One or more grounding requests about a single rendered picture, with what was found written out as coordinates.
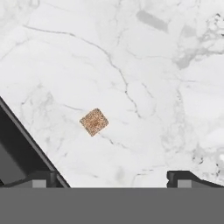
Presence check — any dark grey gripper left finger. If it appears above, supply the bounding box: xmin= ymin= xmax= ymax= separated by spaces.
xmin=3 ymin=171 xmax=58 ymax=189

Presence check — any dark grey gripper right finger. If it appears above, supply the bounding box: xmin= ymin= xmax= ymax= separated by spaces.
xmin=166 ymin=170 xmax=224 ymax=189

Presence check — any brown sugar cube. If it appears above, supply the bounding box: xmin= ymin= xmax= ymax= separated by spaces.
xmin=79 ymin=108 xmax=110 ymax=137

